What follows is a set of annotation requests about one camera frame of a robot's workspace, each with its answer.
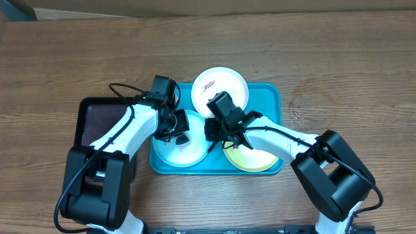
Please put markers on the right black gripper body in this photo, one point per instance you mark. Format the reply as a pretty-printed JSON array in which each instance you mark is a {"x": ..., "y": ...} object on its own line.
[{"x": 218, "y": 129}]

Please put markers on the teal plastic tray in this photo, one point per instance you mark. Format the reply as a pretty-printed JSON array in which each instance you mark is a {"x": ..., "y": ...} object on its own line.
[{"x": 263, "y": 98}]

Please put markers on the green sponge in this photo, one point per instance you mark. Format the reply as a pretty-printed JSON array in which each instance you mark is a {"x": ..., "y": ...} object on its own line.
[{"x": 182, "y": 140}]

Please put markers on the yellow green plate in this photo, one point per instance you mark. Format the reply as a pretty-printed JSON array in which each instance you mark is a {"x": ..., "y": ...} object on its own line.
[{"x": 249, "y": 160}]

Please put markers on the cardboard backdrop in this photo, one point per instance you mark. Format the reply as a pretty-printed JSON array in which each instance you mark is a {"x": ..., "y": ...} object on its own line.
[{"x": 165, "y": 8}]

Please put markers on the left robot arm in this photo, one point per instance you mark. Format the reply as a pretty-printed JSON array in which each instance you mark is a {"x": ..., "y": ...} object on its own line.
[{"x": 96, "y": 187}]

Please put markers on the black rectangular tray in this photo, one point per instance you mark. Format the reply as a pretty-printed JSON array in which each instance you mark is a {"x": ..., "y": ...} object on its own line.
[{"x": 96, "y": 117}]

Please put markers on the white plate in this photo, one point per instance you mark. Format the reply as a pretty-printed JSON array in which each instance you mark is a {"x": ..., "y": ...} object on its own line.
[{"x": 215, "y": 80}]

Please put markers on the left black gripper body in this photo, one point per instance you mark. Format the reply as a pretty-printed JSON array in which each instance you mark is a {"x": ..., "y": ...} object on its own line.
[{"x": 177, "y": 123}]

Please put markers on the light blue plate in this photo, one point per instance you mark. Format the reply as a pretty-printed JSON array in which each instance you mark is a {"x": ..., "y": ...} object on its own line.
[{"x": 187, "y": 155}]

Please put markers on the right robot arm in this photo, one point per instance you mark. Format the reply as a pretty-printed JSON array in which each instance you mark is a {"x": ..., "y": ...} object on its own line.
[{"x": 332, "y": 175}]

